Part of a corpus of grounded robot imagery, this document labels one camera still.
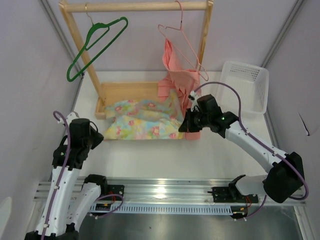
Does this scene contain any white slotted cable duct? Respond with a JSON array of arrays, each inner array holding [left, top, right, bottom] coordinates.
[[88, 202, 232, 215]]

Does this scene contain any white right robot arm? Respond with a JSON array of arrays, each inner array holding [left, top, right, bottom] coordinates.
[[179, 92, 305, 203]]

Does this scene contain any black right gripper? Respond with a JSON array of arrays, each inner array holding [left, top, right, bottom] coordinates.
[[179, 108, 211, 133]]

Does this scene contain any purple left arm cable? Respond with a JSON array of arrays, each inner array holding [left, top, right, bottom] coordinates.
[[39, 110, 124, 240]]

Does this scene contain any floral pastel skirt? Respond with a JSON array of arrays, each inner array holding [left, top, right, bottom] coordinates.
[[104, 90, 185, 140]]

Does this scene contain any white plastic basket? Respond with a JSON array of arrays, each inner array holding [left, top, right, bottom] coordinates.
[[220, 60, 269, 116]]

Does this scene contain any aluminium mounting rail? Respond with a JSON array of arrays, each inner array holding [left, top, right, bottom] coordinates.
[[33, 177, 306, 206]]

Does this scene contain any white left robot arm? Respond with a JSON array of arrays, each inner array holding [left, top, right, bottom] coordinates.
[[25, 110, 109, 240]]

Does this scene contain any pink pleated skirt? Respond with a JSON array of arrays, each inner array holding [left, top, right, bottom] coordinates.
[[157, 38, 202, 141]]

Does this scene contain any pink wire hanger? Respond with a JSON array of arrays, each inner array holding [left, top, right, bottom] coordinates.
[[157, 0, 214, 82]]

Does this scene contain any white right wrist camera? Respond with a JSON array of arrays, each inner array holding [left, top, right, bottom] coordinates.
[[188, 91, 201, 102]]

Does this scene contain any green plastic hanger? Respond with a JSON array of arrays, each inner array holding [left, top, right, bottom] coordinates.
[[65, 16, 129, 82]]

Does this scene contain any wooden clothes rack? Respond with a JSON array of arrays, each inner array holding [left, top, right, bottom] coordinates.
[[58, 0, 215, 121]]

